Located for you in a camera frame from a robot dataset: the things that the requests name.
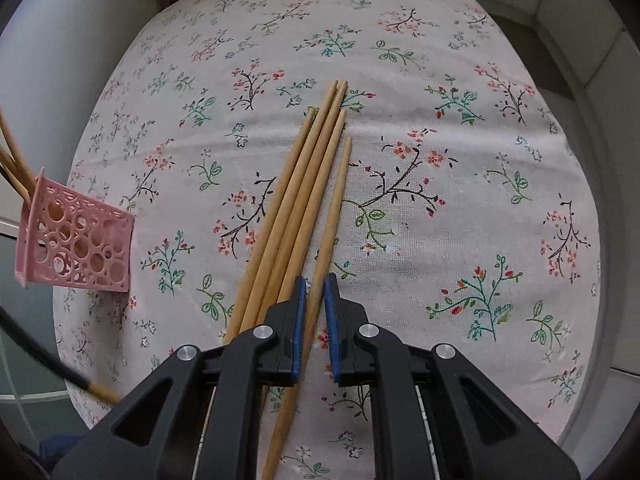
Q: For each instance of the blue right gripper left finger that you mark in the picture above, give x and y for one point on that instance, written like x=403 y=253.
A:
x=298 y=335

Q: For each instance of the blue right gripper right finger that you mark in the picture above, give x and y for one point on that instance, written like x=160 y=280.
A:
x=331 y=297

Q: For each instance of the black-tipped chopstick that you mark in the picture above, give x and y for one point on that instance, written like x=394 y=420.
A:
x=52 y=363

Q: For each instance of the pink perforated utensil holder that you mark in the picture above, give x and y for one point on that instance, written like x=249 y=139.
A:
x=68 y=239

